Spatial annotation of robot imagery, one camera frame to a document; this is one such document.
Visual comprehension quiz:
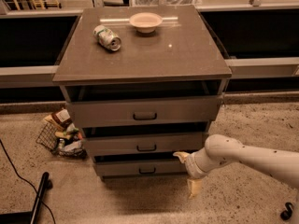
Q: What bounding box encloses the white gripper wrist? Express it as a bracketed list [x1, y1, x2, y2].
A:
[173, 148, 219, 199]

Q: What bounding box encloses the grey drawer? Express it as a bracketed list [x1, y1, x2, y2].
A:
[66, 96, 221, 128]
[94, 152, 186, 177]
[83, 132, 207, 156]

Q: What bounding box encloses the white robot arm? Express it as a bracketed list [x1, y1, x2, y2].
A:
[173, 134, 299, 198]

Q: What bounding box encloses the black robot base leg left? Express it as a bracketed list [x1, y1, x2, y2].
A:
[0, 172, 52, 224]

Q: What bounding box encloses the grey drawer cabinet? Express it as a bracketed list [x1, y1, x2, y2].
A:
[51, 5, 233, 182]

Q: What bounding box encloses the black caster wheel right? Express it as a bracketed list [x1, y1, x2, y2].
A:
[280, 203, 293, 221]

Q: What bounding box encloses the white shallow bowl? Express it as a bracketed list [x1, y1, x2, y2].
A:
[129, 12, 163, 34]

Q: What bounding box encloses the silver green soda can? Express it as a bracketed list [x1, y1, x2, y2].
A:
[93, 25, 121, 51]

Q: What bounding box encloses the wire basket with snack bags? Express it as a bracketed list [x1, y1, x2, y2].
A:
[36, 109, 87, 160]

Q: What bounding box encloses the black floor cable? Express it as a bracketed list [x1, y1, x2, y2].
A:
[0, 138, 57, 224]

